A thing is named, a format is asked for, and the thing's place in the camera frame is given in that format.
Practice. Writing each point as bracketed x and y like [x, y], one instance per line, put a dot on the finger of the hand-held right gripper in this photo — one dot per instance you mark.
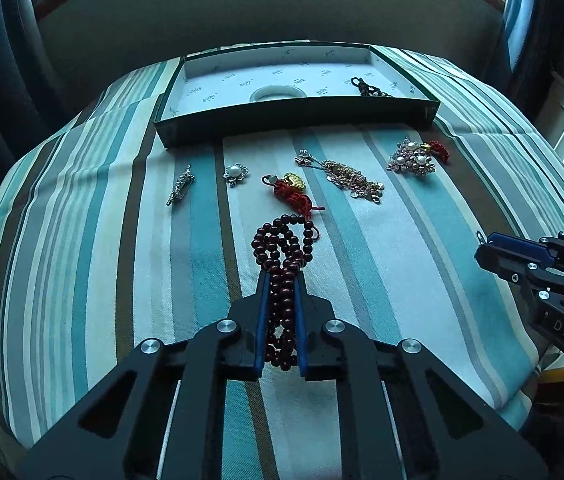
[511, 242]
[501, 261]

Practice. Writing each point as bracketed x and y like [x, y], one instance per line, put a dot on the blue curtain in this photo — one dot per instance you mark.
[514, 20]

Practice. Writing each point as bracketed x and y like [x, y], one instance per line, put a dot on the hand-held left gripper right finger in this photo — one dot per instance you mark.
[301, 320]

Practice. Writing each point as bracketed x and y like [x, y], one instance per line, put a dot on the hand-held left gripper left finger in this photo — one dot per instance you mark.
[262, 320]

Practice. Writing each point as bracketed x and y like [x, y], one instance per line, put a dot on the green cardboard box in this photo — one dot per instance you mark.
[212, 130]

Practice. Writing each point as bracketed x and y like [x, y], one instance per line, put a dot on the pink pearl cluster brooch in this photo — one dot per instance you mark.
[409, 160]

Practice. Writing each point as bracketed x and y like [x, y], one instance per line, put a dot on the pearl flower brooch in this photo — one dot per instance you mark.
[234, 171]

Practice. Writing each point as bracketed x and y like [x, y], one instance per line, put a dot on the white jade bangle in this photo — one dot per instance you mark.
[258, 93]

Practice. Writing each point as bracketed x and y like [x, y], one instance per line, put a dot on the silver bar brooch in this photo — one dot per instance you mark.
[179, 185]

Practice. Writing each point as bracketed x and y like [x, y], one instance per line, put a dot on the striped tablecloth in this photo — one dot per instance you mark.
[87, 260]

